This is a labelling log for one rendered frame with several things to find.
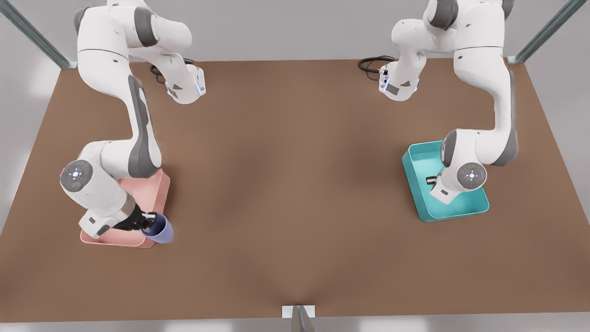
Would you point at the purple cup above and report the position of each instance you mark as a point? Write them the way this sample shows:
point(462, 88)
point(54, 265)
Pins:
point(161, 229)

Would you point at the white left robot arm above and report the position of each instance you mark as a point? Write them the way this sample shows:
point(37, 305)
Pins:
point(479, 69)

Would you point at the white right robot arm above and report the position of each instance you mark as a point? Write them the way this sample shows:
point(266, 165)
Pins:
point(110, 152)

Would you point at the teal box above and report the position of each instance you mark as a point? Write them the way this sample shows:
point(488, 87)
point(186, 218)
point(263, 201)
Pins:
point(424, 184)

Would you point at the pink box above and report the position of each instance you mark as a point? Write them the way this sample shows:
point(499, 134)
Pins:
point(152, 193)

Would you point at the silver frame post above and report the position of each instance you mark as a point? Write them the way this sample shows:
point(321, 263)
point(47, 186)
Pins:
point(300, 318)
point(37, 37)
point(544, 32)

